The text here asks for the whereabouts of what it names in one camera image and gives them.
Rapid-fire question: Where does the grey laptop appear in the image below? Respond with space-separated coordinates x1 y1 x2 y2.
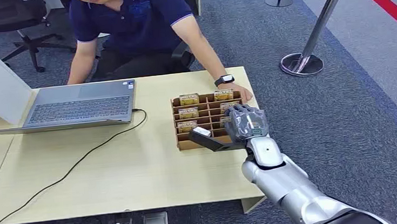
0 78 140 137

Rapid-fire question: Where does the black wristwatch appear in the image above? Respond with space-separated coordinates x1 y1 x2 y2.
213 74 236 88

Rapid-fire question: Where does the black wrist camera with pale box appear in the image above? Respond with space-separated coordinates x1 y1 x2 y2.
187 122 248 155

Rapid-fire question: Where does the black seat armrest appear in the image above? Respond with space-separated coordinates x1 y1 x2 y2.
170 39 196 71

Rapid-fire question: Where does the silver floor socket cover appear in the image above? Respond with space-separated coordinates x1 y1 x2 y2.
141 211 169 224

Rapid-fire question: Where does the black office chair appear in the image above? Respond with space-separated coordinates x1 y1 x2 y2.
0 0 79 77

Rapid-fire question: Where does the brown cardboard card holder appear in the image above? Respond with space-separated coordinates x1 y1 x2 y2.
170 90 247 153

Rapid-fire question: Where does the beige desk side panel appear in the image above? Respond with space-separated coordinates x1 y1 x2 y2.
240 195 268 215

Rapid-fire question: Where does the person's left hand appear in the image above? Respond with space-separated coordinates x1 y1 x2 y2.
227 80 254 104

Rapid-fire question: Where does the chrome stanchion post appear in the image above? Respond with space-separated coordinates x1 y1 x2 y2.
273 0 361 80

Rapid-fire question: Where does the person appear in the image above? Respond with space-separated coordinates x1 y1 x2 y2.
59 0 254 118

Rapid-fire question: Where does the black laptop cable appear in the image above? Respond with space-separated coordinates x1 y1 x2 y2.
0 107 157 224

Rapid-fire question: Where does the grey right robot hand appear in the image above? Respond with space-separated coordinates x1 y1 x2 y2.
222 101 271 144

